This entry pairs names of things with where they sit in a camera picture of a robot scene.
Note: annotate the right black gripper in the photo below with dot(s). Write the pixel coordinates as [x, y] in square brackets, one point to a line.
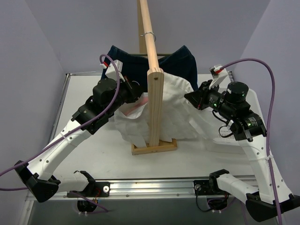
[198, 96]

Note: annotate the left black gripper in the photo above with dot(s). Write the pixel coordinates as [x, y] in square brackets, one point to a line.
[135, 88]

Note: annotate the pink hanger with metal hook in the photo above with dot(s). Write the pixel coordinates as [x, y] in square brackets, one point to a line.
[142, 100]

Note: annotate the white pleated skirt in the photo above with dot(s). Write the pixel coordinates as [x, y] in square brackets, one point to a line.
[180, 120]

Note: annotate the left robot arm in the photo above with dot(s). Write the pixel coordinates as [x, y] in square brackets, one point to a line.
[38, 174]

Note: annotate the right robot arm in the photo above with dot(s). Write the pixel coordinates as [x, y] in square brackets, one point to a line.
[260, 201]

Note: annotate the dark hanger with metal hook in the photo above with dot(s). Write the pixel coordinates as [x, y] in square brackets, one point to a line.
[147, 45]

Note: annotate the dark blue denim garment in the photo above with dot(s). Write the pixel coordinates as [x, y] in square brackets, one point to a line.
[181, 63]

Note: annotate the wooden clothes rack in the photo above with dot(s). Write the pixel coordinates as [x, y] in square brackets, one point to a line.
[155, 82]

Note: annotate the white plastic basket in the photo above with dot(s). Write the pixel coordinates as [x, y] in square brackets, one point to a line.
[245, 125]

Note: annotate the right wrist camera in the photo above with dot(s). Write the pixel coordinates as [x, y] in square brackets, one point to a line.
[218, 76]

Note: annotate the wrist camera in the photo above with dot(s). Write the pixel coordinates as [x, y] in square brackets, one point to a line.
[111, 72]
[218, 76]

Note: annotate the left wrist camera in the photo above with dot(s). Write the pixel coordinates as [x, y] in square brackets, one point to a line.
[111, 72]

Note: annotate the aluminium mounting rail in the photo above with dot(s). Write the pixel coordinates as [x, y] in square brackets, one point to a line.
[153, 189]

